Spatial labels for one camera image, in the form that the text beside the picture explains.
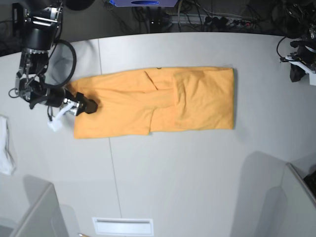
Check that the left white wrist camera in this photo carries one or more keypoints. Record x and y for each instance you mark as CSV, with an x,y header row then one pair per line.
x,y
312,78

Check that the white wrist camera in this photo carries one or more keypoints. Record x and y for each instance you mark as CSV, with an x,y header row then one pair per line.
x,y
55,123
312,78

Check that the white cloth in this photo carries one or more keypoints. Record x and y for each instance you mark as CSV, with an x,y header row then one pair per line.
x,y
7,164

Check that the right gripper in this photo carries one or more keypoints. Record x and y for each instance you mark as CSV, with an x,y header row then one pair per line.
x,y
60,97

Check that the blue grey device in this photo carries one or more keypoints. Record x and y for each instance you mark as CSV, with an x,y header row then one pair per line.
x,y
149,3

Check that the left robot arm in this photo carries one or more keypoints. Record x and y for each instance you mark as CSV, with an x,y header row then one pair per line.
x,y
300,27

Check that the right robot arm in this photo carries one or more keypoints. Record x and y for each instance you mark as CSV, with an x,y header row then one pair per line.
x,y
41,24

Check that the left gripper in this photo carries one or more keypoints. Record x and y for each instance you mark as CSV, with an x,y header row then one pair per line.
x,y
303,60

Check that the yellow T-shirt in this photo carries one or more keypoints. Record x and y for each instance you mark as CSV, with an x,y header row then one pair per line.
x,y
149,100

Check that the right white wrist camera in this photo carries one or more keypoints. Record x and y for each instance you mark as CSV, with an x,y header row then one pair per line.
x,y
55,123

